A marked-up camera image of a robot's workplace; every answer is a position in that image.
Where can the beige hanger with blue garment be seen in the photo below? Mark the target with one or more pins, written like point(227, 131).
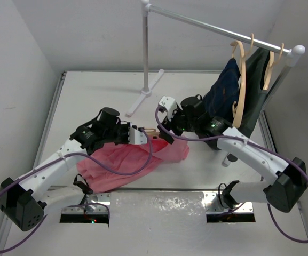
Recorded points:
point(238, 106)

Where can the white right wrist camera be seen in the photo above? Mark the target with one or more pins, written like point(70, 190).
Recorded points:
point(168, 105)

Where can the navy blue garment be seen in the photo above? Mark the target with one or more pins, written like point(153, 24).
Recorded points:
point(224, 92)

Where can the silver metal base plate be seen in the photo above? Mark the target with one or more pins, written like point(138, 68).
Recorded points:
point(146, 204)

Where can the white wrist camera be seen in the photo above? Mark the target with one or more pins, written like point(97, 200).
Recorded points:
point(137, 137)
point(168, 105)

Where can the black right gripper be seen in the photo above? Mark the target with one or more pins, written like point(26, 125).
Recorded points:
point(171, 125)

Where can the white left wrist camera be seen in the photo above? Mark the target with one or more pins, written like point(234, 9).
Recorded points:
point(137, 137)

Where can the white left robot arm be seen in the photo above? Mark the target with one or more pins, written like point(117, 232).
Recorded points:
point(23, 202)

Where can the pink t shirt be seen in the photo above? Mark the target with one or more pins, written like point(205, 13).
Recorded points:
point(127, 159)

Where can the beige hanger with green garment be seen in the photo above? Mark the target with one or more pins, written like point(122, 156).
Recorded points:
point(269, 68)

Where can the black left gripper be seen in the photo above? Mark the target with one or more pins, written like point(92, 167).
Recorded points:
point(126, 127)

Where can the dark green garment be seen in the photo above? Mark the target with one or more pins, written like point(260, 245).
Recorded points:
point(256, 66)

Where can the beige plastic hanger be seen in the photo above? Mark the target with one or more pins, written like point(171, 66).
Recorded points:
point(150, 131)

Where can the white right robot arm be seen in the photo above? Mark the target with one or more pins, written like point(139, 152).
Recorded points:
point(283, 182)

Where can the white metal clothes rack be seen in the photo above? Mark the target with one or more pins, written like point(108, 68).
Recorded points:
point(196, 35)

